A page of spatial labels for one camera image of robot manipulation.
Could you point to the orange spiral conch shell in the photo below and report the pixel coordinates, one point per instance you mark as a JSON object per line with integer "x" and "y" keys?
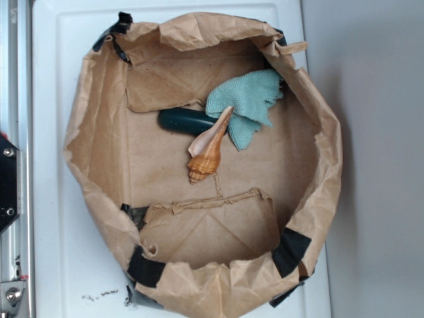
{"x": 205, "y": 150}

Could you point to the aluminium frame rail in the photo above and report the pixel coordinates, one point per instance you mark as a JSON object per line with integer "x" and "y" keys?
{"x": 17, "y": 247}

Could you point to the black mounting plate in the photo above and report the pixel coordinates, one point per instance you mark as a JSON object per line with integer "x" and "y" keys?
{"x": 9, "y": 183}

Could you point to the dark green oblong object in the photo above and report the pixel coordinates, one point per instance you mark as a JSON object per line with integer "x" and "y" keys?
{"x": 188, "y": 121}

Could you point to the brown paper lined bin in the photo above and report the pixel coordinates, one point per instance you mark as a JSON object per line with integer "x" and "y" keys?
{"x": 244, "y": 236}

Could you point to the teal terry cloth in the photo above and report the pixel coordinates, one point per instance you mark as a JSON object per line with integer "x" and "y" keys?
{"x": 251, "y": 96}

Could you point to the white plastic tray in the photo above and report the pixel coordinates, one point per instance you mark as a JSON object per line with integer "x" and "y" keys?
{"x": 75, "y": 273}

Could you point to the silver corner bracket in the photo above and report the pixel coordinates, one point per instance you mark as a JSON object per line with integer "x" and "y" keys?
{"x": 14, "y": 299}

